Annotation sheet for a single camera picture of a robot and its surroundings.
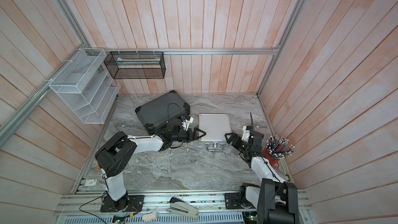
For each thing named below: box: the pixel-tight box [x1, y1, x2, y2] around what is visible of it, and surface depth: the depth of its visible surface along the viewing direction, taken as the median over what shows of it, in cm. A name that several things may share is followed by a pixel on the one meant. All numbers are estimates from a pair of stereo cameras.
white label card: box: [84, 179, 97, 187], surface depth 80 cm
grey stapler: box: [165, 196, 199, 219], surface depth 72 cm
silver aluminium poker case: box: [198, 113, 232, 152], surface depth 93 cm
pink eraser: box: [142, 212, 159, 221], surface depth 70 cm
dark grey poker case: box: [134, 90, 191, 135], surface depth 100 cm
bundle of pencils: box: [265, 134, 295, 160], surface depth 78 cm
